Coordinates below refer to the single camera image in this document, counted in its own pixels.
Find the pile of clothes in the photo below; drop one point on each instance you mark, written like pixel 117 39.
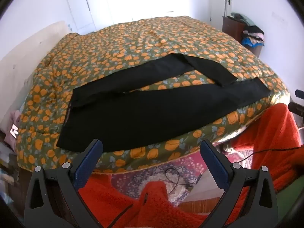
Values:
pixel 253 36

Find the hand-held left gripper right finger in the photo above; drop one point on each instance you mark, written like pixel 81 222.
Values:
pixel 213 163

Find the green cloth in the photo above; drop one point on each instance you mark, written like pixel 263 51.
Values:
pixel 287 194

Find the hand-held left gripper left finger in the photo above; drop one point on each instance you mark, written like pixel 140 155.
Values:
pixel 87 163

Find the white wardrobe doors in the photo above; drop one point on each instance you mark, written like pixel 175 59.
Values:
pixel 95 4

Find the pink patterned rug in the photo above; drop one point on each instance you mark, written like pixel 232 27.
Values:
pixel 142 173

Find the white door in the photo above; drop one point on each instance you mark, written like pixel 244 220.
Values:
pixel 218 4

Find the black pants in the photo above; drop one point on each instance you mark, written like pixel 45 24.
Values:
pixel 142 114

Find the orange fleece garment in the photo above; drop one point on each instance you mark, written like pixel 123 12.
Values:
pixel 109 201

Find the pale round object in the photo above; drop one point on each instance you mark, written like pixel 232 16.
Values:
pixel 242 17

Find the dark wooden dresser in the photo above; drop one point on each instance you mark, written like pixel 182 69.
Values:
pixel 231 29

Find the pink cloth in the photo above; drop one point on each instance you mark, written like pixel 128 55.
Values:
pixel 11 118

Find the orange floral green quilt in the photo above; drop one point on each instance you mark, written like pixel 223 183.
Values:
pixel 118 42

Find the beige headboard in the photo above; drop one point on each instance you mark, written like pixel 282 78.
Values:
pixel 23 59

